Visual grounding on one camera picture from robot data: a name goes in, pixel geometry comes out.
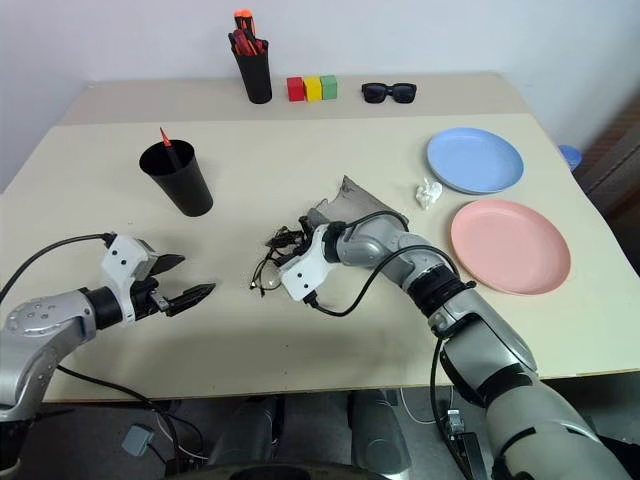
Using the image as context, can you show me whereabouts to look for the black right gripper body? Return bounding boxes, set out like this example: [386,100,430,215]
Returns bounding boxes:
[291,225,322,262]

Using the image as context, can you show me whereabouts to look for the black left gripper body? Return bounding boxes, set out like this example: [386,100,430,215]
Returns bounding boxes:
[130,240,170,322]

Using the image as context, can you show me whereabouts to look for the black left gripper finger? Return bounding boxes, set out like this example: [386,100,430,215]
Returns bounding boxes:
[149,253,187,278]
[164,282,218,318]

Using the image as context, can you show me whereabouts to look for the thin black frame eyeglasses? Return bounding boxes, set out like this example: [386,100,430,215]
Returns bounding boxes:
[248,224,312,299]

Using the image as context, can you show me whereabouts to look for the grey glasses case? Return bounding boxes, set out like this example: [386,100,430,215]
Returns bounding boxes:
[306,174,409,232]

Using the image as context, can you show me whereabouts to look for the wide black cup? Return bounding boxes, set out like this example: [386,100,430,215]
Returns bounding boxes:
[138,139,215,218]

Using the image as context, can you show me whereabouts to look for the tall narrow black cup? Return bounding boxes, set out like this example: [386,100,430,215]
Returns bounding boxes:
[234,39,274,105]

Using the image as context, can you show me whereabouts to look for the crumpled white paper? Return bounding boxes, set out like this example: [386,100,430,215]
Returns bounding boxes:
[414,177,445,212]

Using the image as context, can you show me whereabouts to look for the small grey box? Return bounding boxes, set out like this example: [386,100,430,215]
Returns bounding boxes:
[121,423,155,457]

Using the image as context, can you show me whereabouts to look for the dark rounded robot leg shape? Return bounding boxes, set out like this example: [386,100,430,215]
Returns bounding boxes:
[348,390,412,472]
[206,393,282,467]

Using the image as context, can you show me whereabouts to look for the black sunglasses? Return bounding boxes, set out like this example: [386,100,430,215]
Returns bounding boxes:
[361,81,418,106]

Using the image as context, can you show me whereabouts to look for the blue plate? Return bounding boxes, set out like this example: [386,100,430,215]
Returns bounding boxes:
[425,126,526,197]

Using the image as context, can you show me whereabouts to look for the pink plate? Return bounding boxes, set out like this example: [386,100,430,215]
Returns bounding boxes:
[449,199,573,297]

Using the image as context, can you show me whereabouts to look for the orange capped marker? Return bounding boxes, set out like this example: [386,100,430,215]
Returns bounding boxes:
[233,8,257,42]

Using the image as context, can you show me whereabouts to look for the blue round object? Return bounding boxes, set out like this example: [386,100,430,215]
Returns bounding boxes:
[556,144,582,175]

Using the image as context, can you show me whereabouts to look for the brown wooden furniture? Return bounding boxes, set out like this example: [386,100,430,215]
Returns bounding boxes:
[573,97,640,281]

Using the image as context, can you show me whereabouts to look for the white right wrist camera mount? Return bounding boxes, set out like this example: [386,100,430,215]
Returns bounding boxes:
[278,224,342,303]

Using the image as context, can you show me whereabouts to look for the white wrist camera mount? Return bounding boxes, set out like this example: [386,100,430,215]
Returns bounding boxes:
[99,233,152,327]
[278,224,342,303]

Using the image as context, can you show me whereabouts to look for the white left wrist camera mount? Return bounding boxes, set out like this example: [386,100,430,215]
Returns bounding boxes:
[99,233,152,327]

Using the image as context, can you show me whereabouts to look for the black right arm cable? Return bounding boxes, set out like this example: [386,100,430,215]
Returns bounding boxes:
[305,209,477,319]

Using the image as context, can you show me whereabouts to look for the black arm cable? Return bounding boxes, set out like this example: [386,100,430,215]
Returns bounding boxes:
[0,232,115,301]
[305,209,477,319]

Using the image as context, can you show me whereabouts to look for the black cable under table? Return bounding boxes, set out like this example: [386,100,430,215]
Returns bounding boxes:
[55,365,206,464]

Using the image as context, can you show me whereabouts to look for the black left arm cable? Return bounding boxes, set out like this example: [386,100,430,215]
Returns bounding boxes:
[0,232,115,301]

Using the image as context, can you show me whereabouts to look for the thin white cable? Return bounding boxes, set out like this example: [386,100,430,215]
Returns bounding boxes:
[398,385,455,425]

